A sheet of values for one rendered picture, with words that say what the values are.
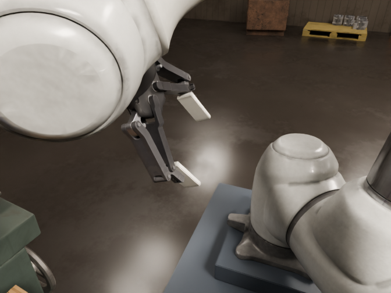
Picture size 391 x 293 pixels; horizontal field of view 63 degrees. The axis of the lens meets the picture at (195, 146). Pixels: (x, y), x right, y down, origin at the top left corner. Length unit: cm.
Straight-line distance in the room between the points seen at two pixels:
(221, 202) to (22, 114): 83
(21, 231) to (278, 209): 51
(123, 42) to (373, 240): 42
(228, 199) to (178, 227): 99
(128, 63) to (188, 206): 190
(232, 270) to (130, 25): 63
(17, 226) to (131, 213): 136
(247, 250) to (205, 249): 13
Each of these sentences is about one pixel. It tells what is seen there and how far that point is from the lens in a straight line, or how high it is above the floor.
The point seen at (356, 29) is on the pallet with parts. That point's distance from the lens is 691.
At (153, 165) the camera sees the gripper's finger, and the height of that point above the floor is 114.
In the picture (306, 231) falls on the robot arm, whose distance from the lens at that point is 58.
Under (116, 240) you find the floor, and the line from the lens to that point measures 191.
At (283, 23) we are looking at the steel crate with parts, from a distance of 643.
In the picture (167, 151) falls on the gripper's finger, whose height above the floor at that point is 115.
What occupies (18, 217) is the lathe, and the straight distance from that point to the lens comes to 75.
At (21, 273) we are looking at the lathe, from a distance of 80.
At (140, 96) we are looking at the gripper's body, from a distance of 43.
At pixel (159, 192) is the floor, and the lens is 217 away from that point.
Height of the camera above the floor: 139
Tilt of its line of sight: 32 degrees down
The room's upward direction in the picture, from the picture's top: straight up
